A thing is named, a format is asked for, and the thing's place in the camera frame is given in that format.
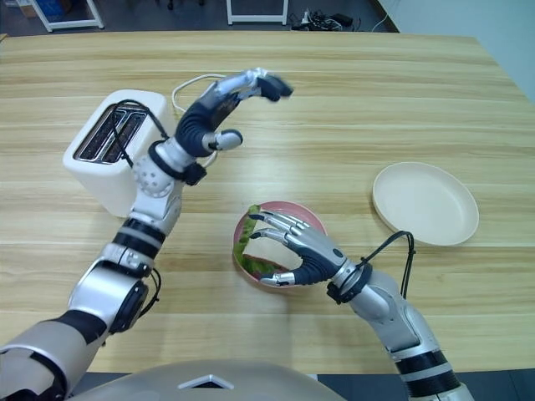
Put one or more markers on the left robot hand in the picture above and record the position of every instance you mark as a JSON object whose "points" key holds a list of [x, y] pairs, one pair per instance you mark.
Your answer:
{"points": [[196, 121]]}

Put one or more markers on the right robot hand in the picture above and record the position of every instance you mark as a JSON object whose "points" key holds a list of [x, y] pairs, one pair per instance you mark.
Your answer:
{"points": [[311, 248]]}

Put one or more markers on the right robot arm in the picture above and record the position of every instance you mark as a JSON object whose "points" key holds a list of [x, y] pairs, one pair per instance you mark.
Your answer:
{"points": [[397, 317]]}

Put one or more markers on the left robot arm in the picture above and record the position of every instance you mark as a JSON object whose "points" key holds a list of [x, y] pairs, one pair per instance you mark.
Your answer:
{"points": [[96, 288]]}

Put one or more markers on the pink plate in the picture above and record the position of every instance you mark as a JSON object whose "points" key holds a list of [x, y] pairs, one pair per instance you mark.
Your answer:
{"points": [[311, 217]]}

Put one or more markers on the bread slice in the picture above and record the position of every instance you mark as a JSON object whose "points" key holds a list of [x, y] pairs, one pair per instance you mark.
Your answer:
{"points": [[267, 252]]}

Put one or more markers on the green lettuce leaf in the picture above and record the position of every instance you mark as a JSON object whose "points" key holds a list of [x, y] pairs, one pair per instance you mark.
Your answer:
{"points": [[244, 234]]}

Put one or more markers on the cream toaster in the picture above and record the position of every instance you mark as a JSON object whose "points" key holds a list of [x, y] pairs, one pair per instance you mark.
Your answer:
{"points": [[104, 184]]}

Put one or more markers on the cream plate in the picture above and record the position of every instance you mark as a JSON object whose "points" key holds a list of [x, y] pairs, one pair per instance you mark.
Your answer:
{"points": [[426, 204]]}

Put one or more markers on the white power strip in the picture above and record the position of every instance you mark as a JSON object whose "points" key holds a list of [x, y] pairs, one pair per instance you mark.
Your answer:
{"points": [[306, 16]]}

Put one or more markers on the robot body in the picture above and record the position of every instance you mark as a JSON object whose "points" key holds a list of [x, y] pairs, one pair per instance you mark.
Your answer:
{"points": [[209, 376]]}

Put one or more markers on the white table frame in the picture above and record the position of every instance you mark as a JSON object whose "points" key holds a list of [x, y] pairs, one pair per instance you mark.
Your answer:
{"points": [[257, 18], [75, 21]]}

